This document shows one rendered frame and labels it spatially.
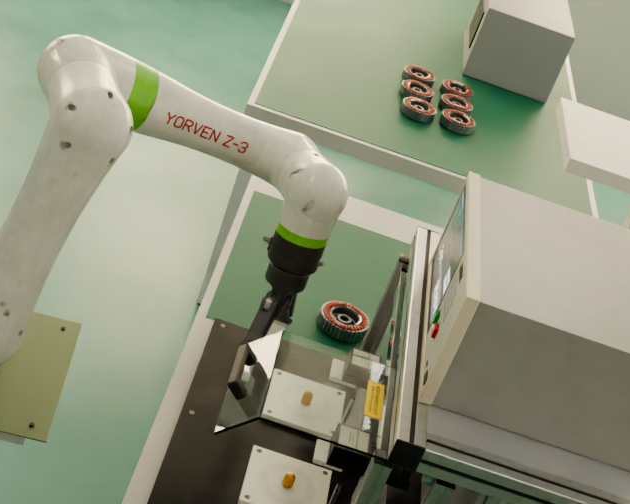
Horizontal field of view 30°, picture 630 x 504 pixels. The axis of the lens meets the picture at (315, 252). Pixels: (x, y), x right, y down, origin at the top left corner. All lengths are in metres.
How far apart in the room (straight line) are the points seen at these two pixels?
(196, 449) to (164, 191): 2.39
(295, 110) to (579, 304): 1.82
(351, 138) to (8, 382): 1.60
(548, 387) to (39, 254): 0.81
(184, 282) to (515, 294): 2.28
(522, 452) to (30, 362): 0.93
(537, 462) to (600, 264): 0.37
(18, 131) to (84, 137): 2.83
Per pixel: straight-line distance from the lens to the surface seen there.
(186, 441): 2.16
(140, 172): 4.53
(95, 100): 1.79
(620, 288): 1.98
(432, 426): 1.83
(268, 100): 3.55
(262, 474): 2.13
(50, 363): 2.28
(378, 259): 2.93
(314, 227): 2.02
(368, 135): 3.55
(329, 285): 2.76
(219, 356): 2.38
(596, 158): 2.76
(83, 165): 1.80
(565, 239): 2.05
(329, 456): 2.04
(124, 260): 4.00
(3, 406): 2.17
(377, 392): 1.93
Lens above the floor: 2.16
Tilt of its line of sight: 30 degrees down
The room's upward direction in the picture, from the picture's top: 20 degrees clockwise
